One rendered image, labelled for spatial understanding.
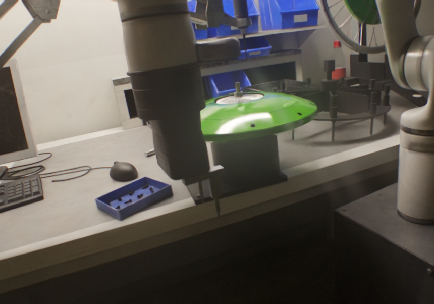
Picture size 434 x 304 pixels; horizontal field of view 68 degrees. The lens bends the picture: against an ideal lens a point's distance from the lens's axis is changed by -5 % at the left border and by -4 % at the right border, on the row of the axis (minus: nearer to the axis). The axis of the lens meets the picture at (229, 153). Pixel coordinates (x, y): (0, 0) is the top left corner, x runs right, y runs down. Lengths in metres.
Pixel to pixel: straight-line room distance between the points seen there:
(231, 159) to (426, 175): 0.36
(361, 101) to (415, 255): 0.49
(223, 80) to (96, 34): 0.59
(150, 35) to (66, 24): 1.23
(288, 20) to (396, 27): 0.99
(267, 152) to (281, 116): 0.11
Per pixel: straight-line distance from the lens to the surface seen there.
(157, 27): 0.33
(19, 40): 0.71
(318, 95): 1.02
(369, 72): 1.37
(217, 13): 0.88
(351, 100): 1.00
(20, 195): 0.92
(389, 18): 0.60
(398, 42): 0.63
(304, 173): 0.75
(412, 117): 0.64
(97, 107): 1.55
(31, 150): 1.13
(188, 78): 0.34
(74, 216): 0.75
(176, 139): 0.35
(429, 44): 0.62
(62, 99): 1.56
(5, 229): 0.81
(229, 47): 0.35
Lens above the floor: 1.21
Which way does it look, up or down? 19 degrees down
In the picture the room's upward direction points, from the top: 8 degrees counter-clockwise
